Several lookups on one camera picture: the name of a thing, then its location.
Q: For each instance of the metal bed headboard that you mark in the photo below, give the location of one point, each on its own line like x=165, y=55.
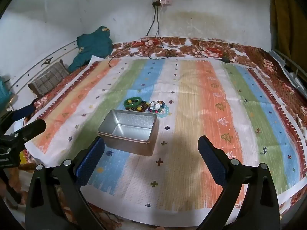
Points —
x=46, y=61

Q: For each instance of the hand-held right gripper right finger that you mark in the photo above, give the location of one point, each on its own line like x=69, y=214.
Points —
x=212, y=163

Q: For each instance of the teal garment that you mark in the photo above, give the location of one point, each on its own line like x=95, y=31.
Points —
x=93, y=45

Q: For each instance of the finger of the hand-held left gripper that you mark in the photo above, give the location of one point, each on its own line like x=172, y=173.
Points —
x=24, y=111
x=31, y=127

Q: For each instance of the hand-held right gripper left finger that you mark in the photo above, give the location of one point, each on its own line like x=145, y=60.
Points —
x=91, y=163

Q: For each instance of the small black device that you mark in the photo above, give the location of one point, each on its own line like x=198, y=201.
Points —
x=225, y=60

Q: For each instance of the teal cloth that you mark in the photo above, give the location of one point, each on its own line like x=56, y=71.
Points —
x=4, y=91

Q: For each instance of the plaid pillow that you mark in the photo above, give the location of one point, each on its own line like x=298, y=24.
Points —
x=48, y=79

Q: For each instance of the silver metal tin box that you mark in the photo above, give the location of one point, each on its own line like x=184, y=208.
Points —
x=134, y=134

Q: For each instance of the yellow cloth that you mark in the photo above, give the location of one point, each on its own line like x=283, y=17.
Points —
x=285, y=16

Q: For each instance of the striped colourful mat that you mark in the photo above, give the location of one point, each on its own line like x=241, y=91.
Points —
x=191, y=100

